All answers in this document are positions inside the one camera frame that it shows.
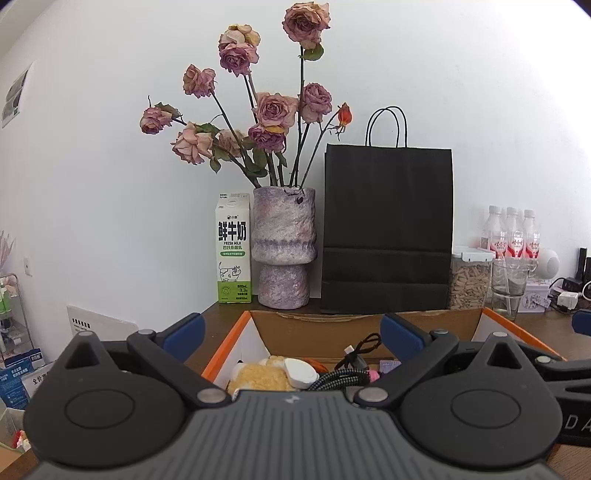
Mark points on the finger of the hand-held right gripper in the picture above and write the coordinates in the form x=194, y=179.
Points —
x=582, y=323
x=549, y=364

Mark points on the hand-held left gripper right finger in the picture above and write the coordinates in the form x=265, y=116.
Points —
x=400, y=336

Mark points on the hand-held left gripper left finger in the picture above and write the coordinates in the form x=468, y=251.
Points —
x=185, y=336

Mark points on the pink hair clip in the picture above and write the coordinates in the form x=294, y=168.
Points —
x=374, y=374

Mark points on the red cardboard box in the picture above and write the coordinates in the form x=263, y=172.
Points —
x=323, y=332

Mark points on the yellow white plush toy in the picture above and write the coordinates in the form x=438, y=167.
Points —
x=258, y=376

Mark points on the white charger block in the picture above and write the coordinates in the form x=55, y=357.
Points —
x=568, y=300

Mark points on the purple knitted cloth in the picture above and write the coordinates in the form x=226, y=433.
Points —
x=390, y=365

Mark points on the white printed tin box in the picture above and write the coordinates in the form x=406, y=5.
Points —
x=535, y=295

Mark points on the black upright device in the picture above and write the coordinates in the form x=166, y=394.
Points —
x=582, y=265

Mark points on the white round speaker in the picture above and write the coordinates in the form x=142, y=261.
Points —
x=549, y=263

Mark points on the clear drinking glass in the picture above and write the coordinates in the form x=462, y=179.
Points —
x=510, y=288

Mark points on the clear jar of seeds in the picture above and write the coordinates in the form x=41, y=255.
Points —
x=468, y=281

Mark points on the white green milk carton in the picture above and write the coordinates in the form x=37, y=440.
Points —
x=234, y=249

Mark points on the black paper bag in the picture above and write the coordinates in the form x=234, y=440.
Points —
x=388, y=230

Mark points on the purple textured vase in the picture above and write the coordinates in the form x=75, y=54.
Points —
x=284, y=249

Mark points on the blue white packet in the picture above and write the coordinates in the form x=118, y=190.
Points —
x=18, y=383

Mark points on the dried pink rose bouquet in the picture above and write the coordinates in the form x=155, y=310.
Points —
x=268, y=110

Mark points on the white wall outlet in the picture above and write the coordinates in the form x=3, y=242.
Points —
x=29, y=266

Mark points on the pink plant wall decal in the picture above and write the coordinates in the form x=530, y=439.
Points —
x=7, y=251

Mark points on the wall poster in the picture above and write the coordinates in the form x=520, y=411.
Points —
x=16, y=94

